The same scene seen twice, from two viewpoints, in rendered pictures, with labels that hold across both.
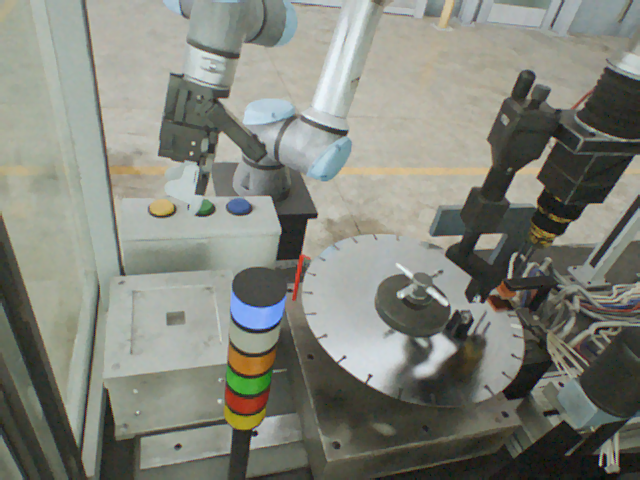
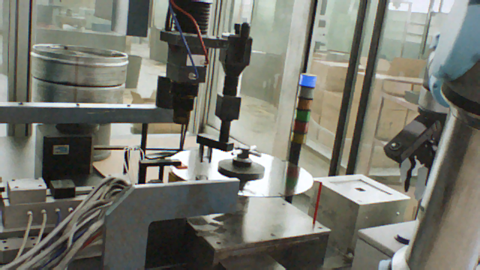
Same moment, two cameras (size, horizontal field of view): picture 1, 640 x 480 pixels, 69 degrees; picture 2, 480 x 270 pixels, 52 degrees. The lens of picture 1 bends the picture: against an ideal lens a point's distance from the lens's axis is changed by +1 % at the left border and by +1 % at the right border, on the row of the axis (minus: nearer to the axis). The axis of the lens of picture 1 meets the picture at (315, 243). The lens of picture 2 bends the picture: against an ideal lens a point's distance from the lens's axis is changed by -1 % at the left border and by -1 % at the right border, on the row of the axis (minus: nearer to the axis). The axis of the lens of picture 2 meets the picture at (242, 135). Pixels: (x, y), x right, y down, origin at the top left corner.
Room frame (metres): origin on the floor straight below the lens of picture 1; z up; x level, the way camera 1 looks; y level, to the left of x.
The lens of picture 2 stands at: (1.57, -0.37, 1.29)
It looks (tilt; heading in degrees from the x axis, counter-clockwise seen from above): 14 degrees down; 169
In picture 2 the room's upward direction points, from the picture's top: 8 degrees clockwise
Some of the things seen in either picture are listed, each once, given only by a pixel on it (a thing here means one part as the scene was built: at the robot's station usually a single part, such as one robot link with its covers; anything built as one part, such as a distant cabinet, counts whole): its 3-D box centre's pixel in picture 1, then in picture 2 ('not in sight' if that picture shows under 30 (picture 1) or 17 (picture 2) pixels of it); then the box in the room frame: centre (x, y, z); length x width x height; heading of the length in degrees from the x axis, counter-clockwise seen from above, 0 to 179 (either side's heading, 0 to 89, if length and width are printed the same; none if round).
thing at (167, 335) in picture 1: (177, 349); (355, 215); (0.43, 0.17, 0.82); 0.18 x 0.18 x 0.15; 22
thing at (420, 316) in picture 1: (414, 298); (241, 163); (0.50, -0.16, 0.96); 0.11 x 0.11 x 0.03
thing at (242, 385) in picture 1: (250, 367); (302, 114); (0.27, 0.04, 1.05); 0.05 x 0.04 x 0.03; 22
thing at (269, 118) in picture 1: (270, 129); not in sight; (1.03, 0.16, 0.91); 0.13 x 0.12 x 0.14; 66
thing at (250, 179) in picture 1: (263, 170); not in sight; (1.03, 0.17, 0.80); 0.15 x 0.15 x 0.10
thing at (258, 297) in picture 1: (258, 298); (307, 80); (0.27, 0.04, 1.14); 0.05 x 0.04 x 0.03; 22
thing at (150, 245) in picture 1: (201, 244); (415, 264); (0.68, 0.22, 0.82); 0.28 x 0.11 x 0.15; 112
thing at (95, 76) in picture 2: not in sight; (78, 103); (-0.14, -0.62, 0.93); 0.31 x 0.31 x 0.36
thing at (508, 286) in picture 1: (519, 296); (161, 175); (0.57, -0.34, 0.95); 0.10 x 0.03 x 0.07; 112
